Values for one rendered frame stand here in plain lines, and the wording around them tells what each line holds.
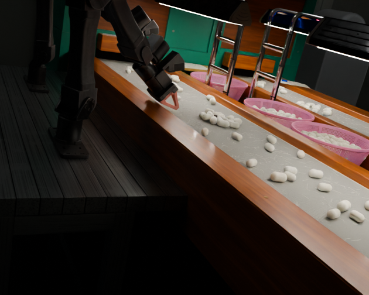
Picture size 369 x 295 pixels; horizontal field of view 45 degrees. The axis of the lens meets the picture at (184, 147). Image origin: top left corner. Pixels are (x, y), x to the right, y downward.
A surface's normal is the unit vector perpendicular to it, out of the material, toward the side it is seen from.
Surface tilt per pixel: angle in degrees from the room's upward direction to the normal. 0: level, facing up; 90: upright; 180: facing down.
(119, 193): 0
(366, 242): 0
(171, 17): 90
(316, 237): 0
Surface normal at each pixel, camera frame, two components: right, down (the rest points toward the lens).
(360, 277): 0.20, -0.93
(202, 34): 0.44, 0.37
